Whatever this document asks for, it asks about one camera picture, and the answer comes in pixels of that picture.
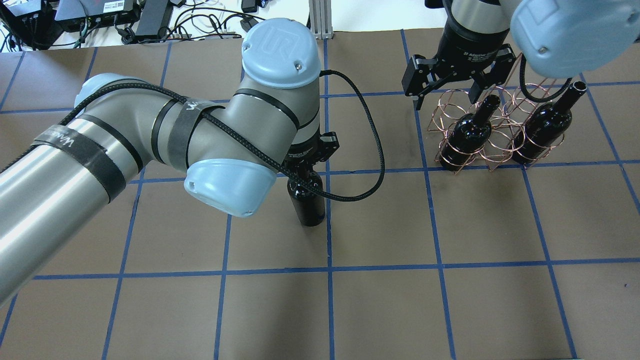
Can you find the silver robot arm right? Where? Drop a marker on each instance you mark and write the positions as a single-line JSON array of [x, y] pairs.
[[558, 39]]

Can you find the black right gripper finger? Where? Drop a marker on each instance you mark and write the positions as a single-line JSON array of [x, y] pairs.
[[419, 79], [498, 74]]

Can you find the wine bottle in rack left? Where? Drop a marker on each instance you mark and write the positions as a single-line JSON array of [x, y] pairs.
[[547, 123]]

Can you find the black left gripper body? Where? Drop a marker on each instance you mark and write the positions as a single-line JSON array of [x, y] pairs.
[[305, 152]]

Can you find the copper wire wine rack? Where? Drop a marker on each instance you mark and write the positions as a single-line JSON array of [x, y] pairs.
[[516, 106]]

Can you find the aluminium frame post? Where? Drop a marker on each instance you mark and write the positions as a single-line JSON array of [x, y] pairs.
[[320, 19]]

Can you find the wine bottle in rack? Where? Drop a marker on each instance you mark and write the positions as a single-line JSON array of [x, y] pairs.
[[468, 135], [547, 123]]

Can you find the dark glass wine bottle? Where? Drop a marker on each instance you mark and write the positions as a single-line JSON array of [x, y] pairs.
[[309, 207]]

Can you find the wine bottle in rack right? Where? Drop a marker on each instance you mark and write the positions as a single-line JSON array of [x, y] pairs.
[[468, 135]]

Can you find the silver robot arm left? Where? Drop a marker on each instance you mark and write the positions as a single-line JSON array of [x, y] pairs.
[[229, 153]]

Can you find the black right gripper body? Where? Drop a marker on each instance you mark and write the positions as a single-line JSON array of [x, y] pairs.
[[465, 51]]

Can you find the black power brick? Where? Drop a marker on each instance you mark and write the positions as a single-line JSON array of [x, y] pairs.
[[154, 19]]

